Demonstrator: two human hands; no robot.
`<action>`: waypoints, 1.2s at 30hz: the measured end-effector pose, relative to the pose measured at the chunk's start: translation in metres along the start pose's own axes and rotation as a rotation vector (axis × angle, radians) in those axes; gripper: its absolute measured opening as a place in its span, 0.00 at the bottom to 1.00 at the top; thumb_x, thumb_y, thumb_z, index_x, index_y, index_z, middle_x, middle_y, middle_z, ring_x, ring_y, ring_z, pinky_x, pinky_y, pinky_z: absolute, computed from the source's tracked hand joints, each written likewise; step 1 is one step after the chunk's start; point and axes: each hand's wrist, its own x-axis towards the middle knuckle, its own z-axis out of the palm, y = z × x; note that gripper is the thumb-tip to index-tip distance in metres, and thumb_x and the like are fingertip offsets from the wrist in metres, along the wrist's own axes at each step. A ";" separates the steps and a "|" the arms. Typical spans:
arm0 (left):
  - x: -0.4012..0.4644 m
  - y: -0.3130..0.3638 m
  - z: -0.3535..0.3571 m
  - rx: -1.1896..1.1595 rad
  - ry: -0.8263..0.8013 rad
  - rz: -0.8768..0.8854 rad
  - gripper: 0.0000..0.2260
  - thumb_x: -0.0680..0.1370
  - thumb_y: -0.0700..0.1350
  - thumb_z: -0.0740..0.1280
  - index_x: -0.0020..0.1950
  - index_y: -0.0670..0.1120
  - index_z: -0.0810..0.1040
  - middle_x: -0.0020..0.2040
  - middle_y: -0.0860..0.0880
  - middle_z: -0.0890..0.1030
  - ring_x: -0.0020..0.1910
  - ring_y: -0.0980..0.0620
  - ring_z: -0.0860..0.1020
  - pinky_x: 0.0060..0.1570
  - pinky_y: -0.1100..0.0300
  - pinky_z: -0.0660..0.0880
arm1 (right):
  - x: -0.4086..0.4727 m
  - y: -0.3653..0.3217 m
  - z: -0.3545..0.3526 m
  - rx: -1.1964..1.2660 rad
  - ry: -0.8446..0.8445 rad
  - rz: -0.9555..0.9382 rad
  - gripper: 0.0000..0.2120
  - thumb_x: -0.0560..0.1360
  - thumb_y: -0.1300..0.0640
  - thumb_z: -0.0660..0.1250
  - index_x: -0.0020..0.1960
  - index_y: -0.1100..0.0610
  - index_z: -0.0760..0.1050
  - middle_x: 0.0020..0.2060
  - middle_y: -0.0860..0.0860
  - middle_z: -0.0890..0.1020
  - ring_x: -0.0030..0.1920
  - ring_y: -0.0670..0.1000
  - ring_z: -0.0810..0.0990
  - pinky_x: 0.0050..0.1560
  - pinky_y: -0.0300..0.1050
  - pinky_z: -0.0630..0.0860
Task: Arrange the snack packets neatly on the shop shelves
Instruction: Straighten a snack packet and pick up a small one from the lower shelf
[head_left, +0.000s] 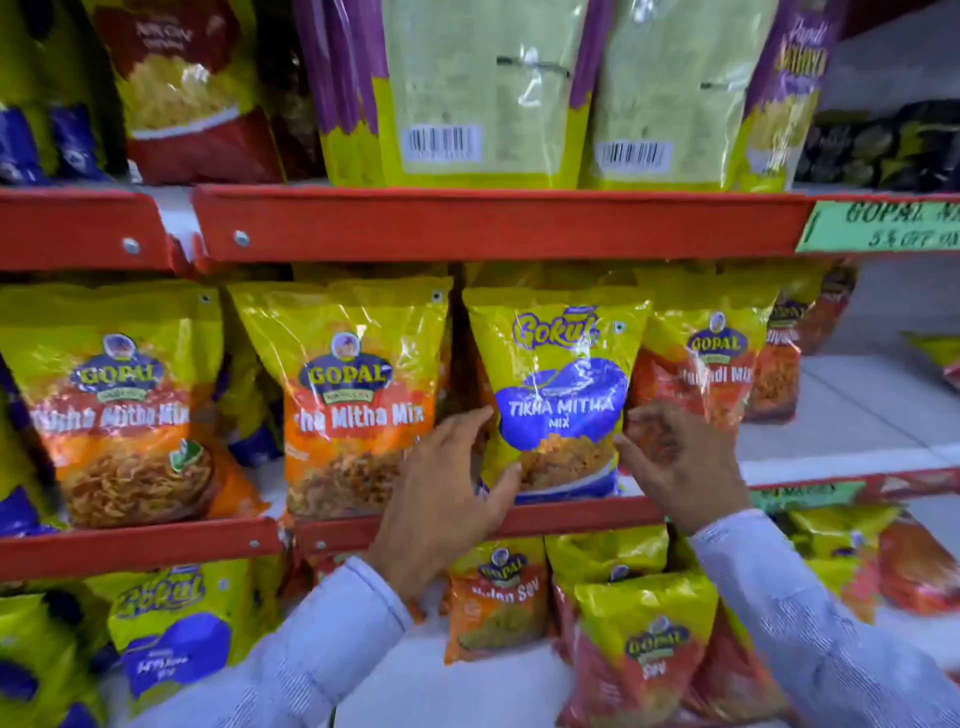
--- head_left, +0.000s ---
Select person's right forearm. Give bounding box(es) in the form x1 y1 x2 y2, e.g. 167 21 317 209
688 508 960 728

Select pile of yellow blue packets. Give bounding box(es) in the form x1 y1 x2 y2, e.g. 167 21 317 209
0 581 112 728

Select red metal shelf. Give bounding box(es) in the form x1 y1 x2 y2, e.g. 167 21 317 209
0 0 960 728

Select pile of red yellow packets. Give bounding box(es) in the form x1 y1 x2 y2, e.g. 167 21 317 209
545 505 960 728

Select person's right hand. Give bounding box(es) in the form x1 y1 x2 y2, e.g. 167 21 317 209
613 399 754 538

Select green price label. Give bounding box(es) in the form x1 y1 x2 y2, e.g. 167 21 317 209
748 480 869 516
794 197 960 255

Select person's left forearm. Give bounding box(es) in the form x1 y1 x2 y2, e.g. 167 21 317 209
131 556 415 728

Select person's left hand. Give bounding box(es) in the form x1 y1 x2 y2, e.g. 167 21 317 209
365 407 523 605

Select Gopal Nylon Sev packet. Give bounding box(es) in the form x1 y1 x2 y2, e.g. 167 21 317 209
443 537 553 666

